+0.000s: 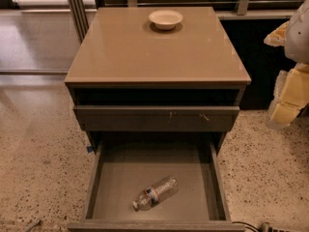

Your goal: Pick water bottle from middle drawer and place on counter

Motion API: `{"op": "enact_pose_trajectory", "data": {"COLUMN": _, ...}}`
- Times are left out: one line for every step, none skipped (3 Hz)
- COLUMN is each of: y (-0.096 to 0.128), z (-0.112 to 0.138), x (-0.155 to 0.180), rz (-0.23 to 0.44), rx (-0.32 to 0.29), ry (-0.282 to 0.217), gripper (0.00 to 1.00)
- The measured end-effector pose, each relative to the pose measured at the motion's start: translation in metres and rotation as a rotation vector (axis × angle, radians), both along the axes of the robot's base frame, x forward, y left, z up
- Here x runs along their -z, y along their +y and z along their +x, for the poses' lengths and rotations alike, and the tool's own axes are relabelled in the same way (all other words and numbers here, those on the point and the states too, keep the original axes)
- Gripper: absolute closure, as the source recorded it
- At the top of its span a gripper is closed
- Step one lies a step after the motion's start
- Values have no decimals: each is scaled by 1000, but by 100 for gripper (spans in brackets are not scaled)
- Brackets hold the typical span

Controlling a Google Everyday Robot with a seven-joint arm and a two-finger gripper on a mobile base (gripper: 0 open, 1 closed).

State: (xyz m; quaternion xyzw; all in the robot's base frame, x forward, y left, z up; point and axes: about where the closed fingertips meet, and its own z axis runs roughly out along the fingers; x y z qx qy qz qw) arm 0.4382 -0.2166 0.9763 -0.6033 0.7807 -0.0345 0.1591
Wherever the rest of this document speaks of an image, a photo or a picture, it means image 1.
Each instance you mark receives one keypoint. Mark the grey metal frame post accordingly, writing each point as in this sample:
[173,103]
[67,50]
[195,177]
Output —
[80,19]

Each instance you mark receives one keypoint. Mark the blue tape piece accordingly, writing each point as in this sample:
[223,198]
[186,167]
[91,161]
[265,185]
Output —
[89,149]

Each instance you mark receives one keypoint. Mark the open grey middle drawer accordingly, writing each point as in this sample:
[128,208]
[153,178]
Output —
[122,172]

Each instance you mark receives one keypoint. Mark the tan drawer cabinet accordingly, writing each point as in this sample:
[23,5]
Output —
[125,60]

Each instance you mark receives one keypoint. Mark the clear plastic water bottle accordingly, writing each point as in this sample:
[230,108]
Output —
[156,193]

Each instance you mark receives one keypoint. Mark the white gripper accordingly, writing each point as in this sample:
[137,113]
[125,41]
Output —
[297,38]

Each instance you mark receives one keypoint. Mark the white paper bowl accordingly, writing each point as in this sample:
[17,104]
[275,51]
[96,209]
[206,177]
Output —
[165,19]

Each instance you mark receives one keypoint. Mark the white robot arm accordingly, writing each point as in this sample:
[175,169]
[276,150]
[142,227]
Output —
[296,45]

